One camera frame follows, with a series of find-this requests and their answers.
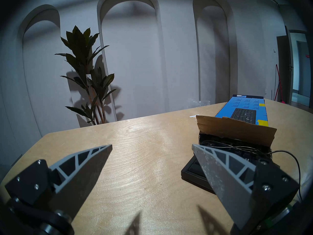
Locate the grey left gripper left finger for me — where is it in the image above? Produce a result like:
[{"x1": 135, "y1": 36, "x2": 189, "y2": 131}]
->
[{"x1": 5, "y1": 144, "x2": 113, "y2": 219}]

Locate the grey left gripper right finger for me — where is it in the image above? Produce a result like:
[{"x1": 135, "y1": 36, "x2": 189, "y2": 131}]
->
[{"x1": 192, "y1": 144, "x2": 300, "y2": 230}]

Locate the black computer keyboard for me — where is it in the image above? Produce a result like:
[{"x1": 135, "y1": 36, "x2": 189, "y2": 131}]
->
[{"x1": 181, "y1": 139, "x2": 280, "y2": 196}]

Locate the thin black keyboard cable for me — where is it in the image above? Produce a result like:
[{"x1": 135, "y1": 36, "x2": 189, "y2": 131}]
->
[{"x1": 202, "y1": 140, "x2": 303, "y2": 201}]

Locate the blue cardboard keyboard box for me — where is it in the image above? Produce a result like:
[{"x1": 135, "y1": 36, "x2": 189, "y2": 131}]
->
[{"x1": 196, "y1": 94, "x2": 277, "y2": 147}]

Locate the clear plastic bag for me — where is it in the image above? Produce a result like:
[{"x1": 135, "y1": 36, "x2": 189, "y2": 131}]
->
[{"x1": 188, "y1": 98, "x2": 211, "y2": 109}]

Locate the tall dark green plant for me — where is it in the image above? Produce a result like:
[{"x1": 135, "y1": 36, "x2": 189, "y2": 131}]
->
[{"x1": 54, "y1": 25, "x2": 117, "y2": 125}]

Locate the dark open door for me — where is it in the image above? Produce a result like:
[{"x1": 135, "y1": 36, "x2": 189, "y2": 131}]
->
[{"x1": 277, "y1": 26, "x2": 294, "y2": 105}]

